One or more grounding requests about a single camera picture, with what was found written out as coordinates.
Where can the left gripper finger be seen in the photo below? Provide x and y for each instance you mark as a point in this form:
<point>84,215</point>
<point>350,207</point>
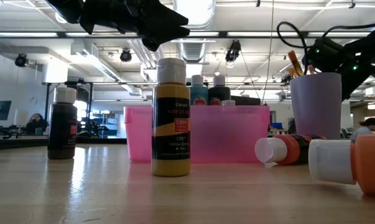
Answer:
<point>165,17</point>
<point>159,35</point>

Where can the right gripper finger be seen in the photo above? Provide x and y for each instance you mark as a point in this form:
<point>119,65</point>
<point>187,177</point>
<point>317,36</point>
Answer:
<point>355,84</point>

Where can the pale pink paintbrush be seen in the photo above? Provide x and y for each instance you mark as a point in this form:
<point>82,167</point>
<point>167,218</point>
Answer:
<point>311,70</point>

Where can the lilac plastic cup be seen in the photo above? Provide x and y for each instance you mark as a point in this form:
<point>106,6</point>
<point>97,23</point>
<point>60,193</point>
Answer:
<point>316,109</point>

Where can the teal paint bottle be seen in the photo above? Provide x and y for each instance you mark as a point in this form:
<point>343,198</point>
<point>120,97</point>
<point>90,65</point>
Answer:
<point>199,93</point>

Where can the black paint bottle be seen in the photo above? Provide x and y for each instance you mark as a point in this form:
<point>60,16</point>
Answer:
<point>219,91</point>

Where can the small dark brown paint bottle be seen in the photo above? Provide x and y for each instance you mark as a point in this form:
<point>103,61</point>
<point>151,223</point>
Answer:
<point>62,137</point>

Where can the black background robot arm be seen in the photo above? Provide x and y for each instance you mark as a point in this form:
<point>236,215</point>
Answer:
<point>87,126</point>

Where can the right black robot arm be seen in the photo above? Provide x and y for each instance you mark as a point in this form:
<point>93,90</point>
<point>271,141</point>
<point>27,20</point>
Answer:
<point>373,40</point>

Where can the orange paint bottle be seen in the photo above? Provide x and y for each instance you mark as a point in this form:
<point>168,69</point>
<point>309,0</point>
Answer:
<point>369,165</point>

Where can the red-orange paint bottle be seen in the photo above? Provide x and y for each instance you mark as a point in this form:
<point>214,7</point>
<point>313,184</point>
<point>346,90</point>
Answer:
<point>288,149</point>

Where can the yellow ochre paint bottle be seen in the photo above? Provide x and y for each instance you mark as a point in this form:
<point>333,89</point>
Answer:
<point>171,161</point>

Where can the black ceiling spotlight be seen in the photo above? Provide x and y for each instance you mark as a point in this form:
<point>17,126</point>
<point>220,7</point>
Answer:
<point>125,56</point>
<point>20,60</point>

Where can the person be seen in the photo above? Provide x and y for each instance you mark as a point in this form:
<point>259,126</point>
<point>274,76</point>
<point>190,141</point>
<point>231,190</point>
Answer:
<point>362,130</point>
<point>36,124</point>

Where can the blue box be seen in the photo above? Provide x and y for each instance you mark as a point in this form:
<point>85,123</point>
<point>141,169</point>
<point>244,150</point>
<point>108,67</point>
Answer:
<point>276,125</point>

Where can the black background monitor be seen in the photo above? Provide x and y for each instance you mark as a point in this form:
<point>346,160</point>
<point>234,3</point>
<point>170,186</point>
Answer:
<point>247,100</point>

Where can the blue lit shelving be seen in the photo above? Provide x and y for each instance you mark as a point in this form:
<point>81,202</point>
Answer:
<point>112,124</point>

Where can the pink translucent plastic bin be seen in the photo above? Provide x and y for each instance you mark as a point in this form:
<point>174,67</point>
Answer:
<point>224,137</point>

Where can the white box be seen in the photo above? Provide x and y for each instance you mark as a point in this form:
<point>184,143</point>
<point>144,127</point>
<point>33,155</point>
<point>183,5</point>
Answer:
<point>20,117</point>

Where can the silver ventilation duct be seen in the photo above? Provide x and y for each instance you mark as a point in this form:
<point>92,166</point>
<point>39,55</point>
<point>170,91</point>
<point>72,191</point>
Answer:
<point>202,12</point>

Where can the black overhead light rail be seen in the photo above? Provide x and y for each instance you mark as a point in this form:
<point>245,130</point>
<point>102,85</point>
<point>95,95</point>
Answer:
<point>221,34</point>

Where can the black hanging camera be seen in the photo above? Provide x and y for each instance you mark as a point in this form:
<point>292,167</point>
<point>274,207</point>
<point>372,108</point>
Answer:
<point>234,49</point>

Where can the black aluminium table frame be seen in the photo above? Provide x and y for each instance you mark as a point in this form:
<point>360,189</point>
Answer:
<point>19,142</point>

